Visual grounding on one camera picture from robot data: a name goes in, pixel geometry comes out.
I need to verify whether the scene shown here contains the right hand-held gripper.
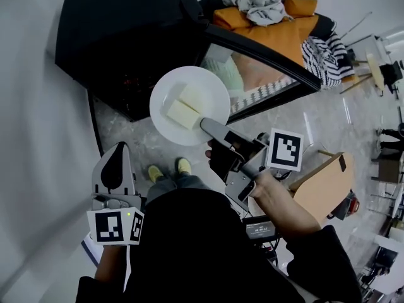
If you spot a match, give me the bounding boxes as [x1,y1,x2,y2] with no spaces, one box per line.
[199,117,304,213]

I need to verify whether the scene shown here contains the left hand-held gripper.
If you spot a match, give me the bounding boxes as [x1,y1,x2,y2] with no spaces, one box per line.
[86,141,145,247]

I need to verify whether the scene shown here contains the pale yellow food block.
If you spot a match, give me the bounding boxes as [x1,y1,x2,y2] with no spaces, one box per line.
[179,85,210,115]
[165,99,206,131]

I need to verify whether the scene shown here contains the white round plate item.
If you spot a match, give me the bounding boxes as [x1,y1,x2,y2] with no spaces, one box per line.
[149,66,231,147]

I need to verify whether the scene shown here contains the person's right forearm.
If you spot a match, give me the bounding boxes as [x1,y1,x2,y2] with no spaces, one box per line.
[251,170,322,243]

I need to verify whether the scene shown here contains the person's left forearm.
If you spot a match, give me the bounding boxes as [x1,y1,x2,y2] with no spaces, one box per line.
[93,243,134,284]

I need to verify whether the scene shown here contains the person's right hand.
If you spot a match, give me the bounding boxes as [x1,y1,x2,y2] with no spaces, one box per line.
[204,140,214,169]

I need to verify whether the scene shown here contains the person's yellow left shoe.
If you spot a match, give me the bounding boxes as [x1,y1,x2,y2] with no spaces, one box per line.
[148,165,165,183]

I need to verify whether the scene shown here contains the person's yellow shoe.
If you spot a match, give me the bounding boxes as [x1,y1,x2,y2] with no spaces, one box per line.
[175,157,193,175]
[148,165,165,183]

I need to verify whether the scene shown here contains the person's yellow right shoe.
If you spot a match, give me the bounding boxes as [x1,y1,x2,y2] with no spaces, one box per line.
[175,157,193,175]

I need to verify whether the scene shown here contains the person's grey trousers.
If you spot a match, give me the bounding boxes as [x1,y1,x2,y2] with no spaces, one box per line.
[146,172,210,205]

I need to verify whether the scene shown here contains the black glass oven door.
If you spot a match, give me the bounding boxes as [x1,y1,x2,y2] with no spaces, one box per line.
[199,23,322,123]

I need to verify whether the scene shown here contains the person's black top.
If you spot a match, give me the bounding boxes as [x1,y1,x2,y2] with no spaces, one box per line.
[75,187,363,303]

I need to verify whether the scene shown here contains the black device with screen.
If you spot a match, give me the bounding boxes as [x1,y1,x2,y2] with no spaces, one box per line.
[241,215,282,243]

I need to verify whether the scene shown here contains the orange cushion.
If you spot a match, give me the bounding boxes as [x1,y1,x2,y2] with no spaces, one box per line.
[213,0,319,69]

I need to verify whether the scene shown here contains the light wooden chair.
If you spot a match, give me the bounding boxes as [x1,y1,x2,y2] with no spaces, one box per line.
[288,150,357,226]

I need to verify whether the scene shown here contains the black oven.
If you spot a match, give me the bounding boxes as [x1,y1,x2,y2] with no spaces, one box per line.
[55,0,210,123]

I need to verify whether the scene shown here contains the grey white crumpled cloth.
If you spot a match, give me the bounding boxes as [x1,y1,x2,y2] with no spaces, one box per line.
[222,0,287,27]

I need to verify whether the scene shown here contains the black white striped cushion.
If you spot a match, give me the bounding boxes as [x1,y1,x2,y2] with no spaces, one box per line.
[299,33,357,90]

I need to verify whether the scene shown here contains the red tool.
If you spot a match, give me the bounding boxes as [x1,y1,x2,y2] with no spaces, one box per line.
[344,193,361,216]

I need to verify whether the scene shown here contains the round wooden side table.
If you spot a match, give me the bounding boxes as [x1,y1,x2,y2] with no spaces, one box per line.
[340,51,386,96]

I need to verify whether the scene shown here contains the brown cabinet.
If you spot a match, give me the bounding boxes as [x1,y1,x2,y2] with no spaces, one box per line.
[371,150,404,183]

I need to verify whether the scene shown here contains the black office chair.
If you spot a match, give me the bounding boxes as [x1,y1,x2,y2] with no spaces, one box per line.
[378,60,404,101]

